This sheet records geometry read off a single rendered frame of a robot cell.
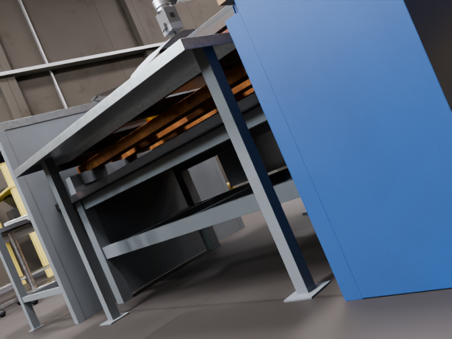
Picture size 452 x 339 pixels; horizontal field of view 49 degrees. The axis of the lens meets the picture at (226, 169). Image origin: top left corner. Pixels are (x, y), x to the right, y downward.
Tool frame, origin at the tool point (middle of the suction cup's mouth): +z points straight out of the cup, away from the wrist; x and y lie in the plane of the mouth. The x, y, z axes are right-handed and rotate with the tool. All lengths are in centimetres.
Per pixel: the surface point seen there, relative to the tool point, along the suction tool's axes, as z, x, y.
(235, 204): 74, -31, 38
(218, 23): 19, -27, 64
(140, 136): 32.9, -29.1, -14.0
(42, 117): -2, -48, -73
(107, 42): -278, 346, -747
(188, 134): 45, -38, 38
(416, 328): 102, -60, 122
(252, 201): 75, -30, 46
